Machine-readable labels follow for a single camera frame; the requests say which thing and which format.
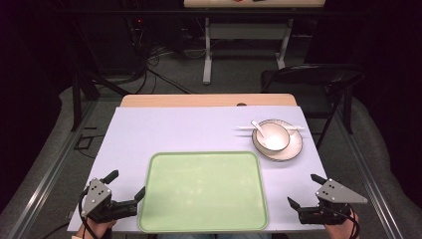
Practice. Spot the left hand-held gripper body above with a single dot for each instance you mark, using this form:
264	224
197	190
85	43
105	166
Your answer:
96	196

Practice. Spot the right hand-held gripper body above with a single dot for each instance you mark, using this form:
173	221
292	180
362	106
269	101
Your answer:
335	194

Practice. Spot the person's left hand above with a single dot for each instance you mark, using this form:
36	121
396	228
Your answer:
96	228

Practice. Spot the person's right hand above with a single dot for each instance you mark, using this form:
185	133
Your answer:
341	229

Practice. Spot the white plate with dark rim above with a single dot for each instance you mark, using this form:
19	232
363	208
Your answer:
295	146

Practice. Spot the white bowl with dark rim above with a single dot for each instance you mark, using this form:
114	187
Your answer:
275	137

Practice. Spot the light green plastic tray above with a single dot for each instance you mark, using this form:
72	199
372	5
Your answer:
204	192

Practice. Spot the lilac table mat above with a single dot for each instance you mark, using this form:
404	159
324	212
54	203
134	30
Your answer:
182	129

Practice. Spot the black metal stand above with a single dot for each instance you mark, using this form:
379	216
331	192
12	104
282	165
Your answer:
77	106

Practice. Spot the white ceramic spoon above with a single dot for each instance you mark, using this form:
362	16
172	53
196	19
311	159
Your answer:
257	126

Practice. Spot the white chopstick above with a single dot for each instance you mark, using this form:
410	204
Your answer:
245	127

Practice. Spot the black folding chair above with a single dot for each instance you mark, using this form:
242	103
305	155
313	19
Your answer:
315	74

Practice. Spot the light wooden table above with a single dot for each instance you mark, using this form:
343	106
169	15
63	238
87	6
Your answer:
199	99

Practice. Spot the white-framed background table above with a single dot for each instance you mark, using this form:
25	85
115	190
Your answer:
245	31

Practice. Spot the grey metal floor rail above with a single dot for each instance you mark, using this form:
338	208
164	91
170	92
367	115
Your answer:
43	179
368	179

